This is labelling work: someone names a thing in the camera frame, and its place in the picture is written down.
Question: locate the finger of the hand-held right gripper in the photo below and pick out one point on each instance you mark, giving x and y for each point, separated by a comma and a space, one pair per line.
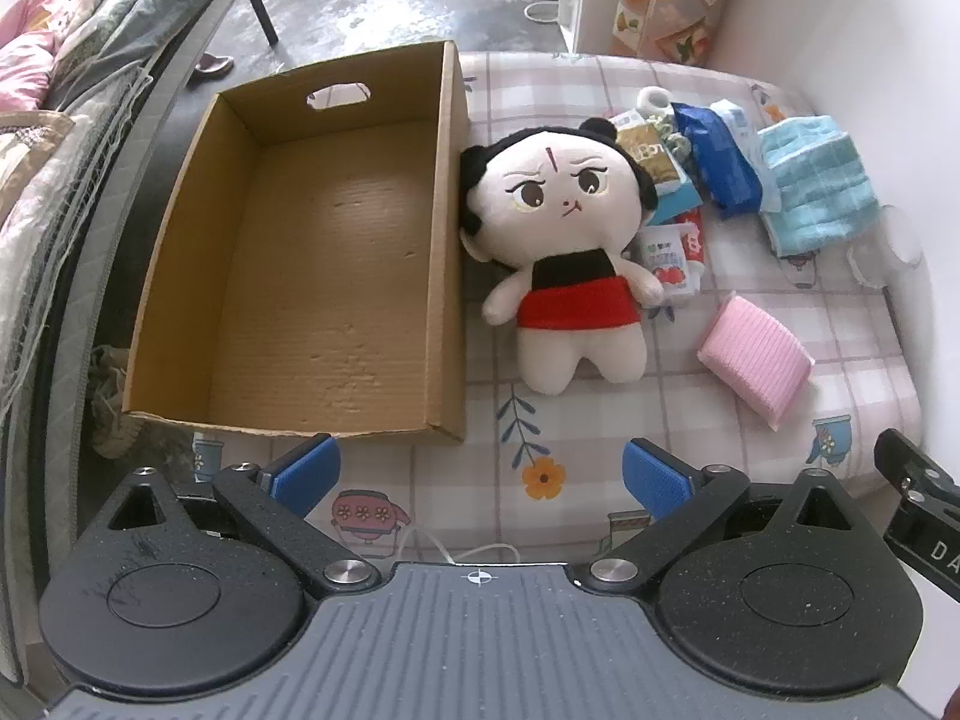
926, 517

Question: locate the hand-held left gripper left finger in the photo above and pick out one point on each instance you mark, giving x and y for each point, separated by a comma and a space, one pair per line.
307, 469

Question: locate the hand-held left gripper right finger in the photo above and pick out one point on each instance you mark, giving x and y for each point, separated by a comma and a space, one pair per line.
656, 480

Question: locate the pink towel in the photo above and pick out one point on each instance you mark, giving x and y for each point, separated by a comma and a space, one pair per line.
754, 364

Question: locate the brown cardboard box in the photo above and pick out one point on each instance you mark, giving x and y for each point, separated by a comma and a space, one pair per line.
337, 277

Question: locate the strawberry yogurt cup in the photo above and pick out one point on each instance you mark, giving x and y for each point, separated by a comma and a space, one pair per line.
664, 262

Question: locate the red toothpaste box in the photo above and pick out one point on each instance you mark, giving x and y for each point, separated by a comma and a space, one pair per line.
693, 240

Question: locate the blue and white carton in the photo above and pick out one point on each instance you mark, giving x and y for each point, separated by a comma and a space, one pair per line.
679, 199

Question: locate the black-haired plush doll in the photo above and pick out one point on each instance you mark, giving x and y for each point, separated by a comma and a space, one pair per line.
555, 195

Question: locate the brown snack packet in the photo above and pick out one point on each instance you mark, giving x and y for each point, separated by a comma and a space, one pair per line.
645, 154

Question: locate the dark blue plastic packet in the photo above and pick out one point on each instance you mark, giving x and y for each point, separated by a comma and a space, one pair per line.
720, 157

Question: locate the light blue checked towel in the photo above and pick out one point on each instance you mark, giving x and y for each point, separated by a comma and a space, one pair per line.
817, 180

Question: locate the green floral scrunchie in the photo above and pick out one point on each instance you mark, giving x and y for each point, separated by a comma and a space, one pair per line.
673, 139

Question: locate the white tape roll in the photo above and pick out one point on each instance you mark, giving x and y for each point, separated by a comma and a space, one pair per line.
646, 101

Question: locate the checked floral bed sheet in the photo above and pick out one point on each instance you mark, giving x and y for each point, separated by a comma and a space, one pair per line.
600, 420

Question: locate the grey sneaker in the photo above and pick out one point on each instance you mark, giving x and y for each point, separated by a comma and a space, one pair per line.
112, 405

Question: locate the white mosquito net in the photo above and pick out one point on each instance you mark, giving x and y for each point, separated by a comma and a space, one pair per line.
45, 277

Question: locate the brown slipper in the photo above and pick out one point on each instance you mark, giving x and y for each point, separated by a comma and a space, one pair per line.
210, 69

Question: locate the black metal bed leg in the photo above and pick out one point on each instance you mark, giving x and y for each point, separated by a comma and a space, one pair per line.
259, 4

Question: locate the white cabinet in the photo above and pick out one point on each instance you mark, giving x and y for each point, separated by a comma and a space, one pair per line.
600, 0

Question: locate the grey patterned quilt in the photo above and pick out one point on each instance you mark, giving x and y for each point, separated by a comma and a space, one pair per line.
127, 15

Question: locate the pink blanket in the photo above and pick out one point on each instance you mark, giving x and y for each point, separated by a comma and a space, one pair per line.
26, 52

